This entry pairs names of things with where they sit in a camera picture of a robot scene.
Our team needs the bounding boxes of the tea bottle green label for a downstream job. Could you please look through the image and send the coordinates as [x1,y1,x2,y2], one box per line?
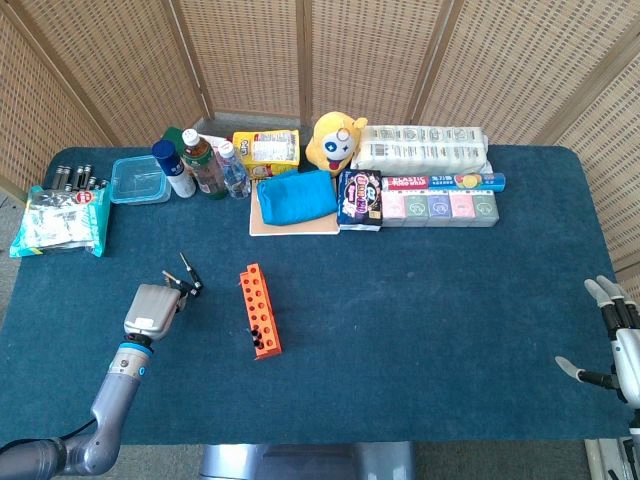
[179,128,229,201]

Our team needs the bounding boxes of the white pink packet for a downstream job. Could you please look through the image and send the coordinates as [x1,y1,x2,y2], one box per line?
[198,132,236,156]

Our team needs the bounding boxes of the pastel pocket tissue multipack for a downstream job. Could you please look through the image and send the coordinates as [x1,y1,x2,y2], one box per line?
[380,189,501,229]

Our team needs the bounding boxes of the orange bit holder rack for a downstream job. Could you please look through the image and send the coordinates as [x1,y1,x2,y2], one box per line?
[238,262,284,361]

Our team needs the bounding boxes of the white tissue roll pack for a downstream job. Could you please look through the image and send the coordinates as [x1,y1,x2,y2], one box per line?
[349,123,494,176]

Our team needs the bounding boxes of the plastic food wrap box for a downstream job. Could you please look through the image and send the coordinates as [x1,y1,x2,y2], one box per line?
[381,172,507,192]

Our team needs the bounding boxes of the clear container blue lid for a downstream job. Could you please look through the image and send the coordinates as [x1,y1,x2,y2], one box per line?
[109,154,172,206]

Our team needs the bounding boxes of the teal bag white packets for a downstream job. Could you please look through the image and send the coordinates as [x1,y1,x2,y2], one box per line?
[8,183,112,259]

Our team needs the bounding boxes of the yellow plush toy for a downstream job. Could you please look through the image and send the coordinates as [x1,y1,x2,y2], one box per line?
[304,111,369,178]

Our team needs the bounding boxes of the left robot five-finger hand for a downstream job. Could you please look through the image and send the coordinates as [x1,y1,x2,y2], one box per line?
[123,282,190,343]

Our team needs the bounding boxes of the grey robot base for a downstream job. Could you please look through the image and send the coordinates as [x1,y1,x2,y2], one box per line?
[198,441,417,480]

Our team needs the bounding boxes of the green packet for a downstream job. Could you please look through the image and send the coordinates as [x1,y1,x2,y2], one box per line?
[162,125,187,151]

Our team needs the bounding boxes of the woven rattan folding screen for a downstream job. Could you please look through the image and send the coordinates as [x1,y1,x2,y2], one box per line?
[0,0,640,291]

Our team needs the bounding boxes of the dark purple pad pack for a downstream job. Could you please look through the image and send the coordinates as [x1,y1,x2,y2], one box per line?
[336,168,384,234]

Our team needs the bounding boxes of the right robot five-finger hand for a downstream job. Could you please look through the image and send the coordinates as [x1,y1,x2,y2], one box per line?
[554,274,640,404]

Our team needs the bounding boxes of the yellow snack package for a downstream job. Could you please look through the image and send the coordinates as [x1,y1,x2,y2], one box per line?
[232,128,301,181]

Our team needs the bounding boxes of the blue felt table mat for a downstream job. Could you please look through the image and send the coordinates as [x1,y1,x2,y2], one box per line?
[0,144,619,447]

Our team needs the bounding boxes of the folded blue cloth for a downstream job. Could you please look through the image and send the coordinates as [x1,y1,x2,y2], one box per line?
[255,168,339,226]

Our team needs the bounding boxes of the clear water bottle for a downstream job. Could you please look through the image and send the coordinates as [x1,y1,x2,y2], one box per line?
[217,141,252,200]

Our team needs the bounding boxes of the white bottle blue cap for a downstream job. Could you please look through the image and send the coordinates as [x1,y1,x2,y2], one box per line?
[151,139,197,199]

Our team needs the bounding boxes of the white table leg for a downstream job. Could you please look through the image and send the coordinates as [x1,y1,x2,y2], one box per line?
[584,437,624,480]

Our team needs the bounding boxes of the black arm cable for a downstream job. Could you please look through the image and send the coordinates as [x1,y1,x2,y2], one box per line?
[52,417,98,445]

